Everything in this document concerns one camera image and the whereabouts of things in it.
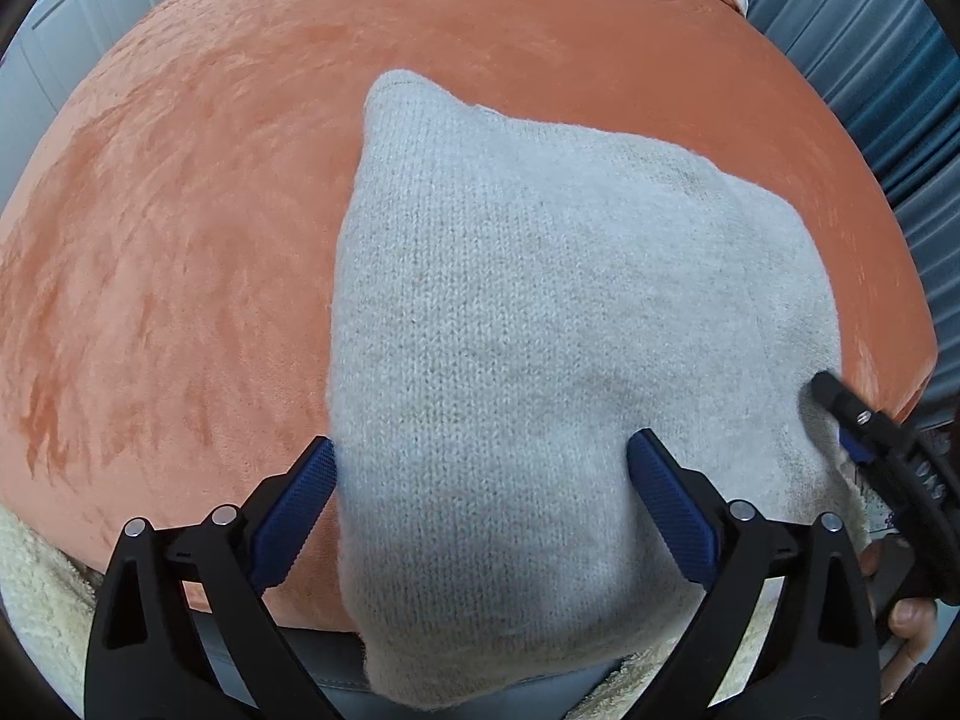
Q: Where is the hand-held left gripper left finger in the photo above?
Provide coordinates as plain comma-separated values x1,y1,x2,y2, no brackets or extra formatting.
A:
84,435,338,720

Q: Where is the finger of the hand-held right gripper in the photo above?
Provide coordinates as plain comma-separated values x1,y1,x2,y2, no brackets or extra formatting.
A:
838,427,875,470
812,369,897,445

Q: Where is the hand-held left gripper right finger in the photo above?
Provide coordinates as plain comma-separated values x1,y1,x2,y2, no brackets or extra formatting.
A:
628,429,890,720

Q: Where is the grey knitted sweater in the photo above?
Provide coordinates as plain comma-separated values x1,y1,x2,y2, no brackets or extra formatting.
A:
324,69,871,710

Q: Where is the person's right hand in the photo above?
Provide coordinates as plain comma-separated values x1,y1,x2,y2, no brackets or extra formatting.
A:
859,544,940,702

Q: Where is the person's cream fleece garment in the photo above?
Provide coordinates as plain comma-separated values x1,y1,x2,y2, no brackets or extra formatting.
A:
0,502,710,720

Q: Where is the orange plush blanket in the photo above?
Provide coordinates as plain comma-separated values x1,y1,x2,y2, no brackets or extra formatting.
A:
0,0,938,627

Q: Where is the grey-blue curtain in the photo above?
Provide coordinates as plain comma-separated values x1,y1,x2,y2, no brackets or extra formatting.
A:
731,0,960,428

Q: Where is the white wardrobe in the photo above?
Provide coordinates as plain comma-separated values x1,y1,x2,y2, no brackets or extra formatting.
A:
0,0,185,188

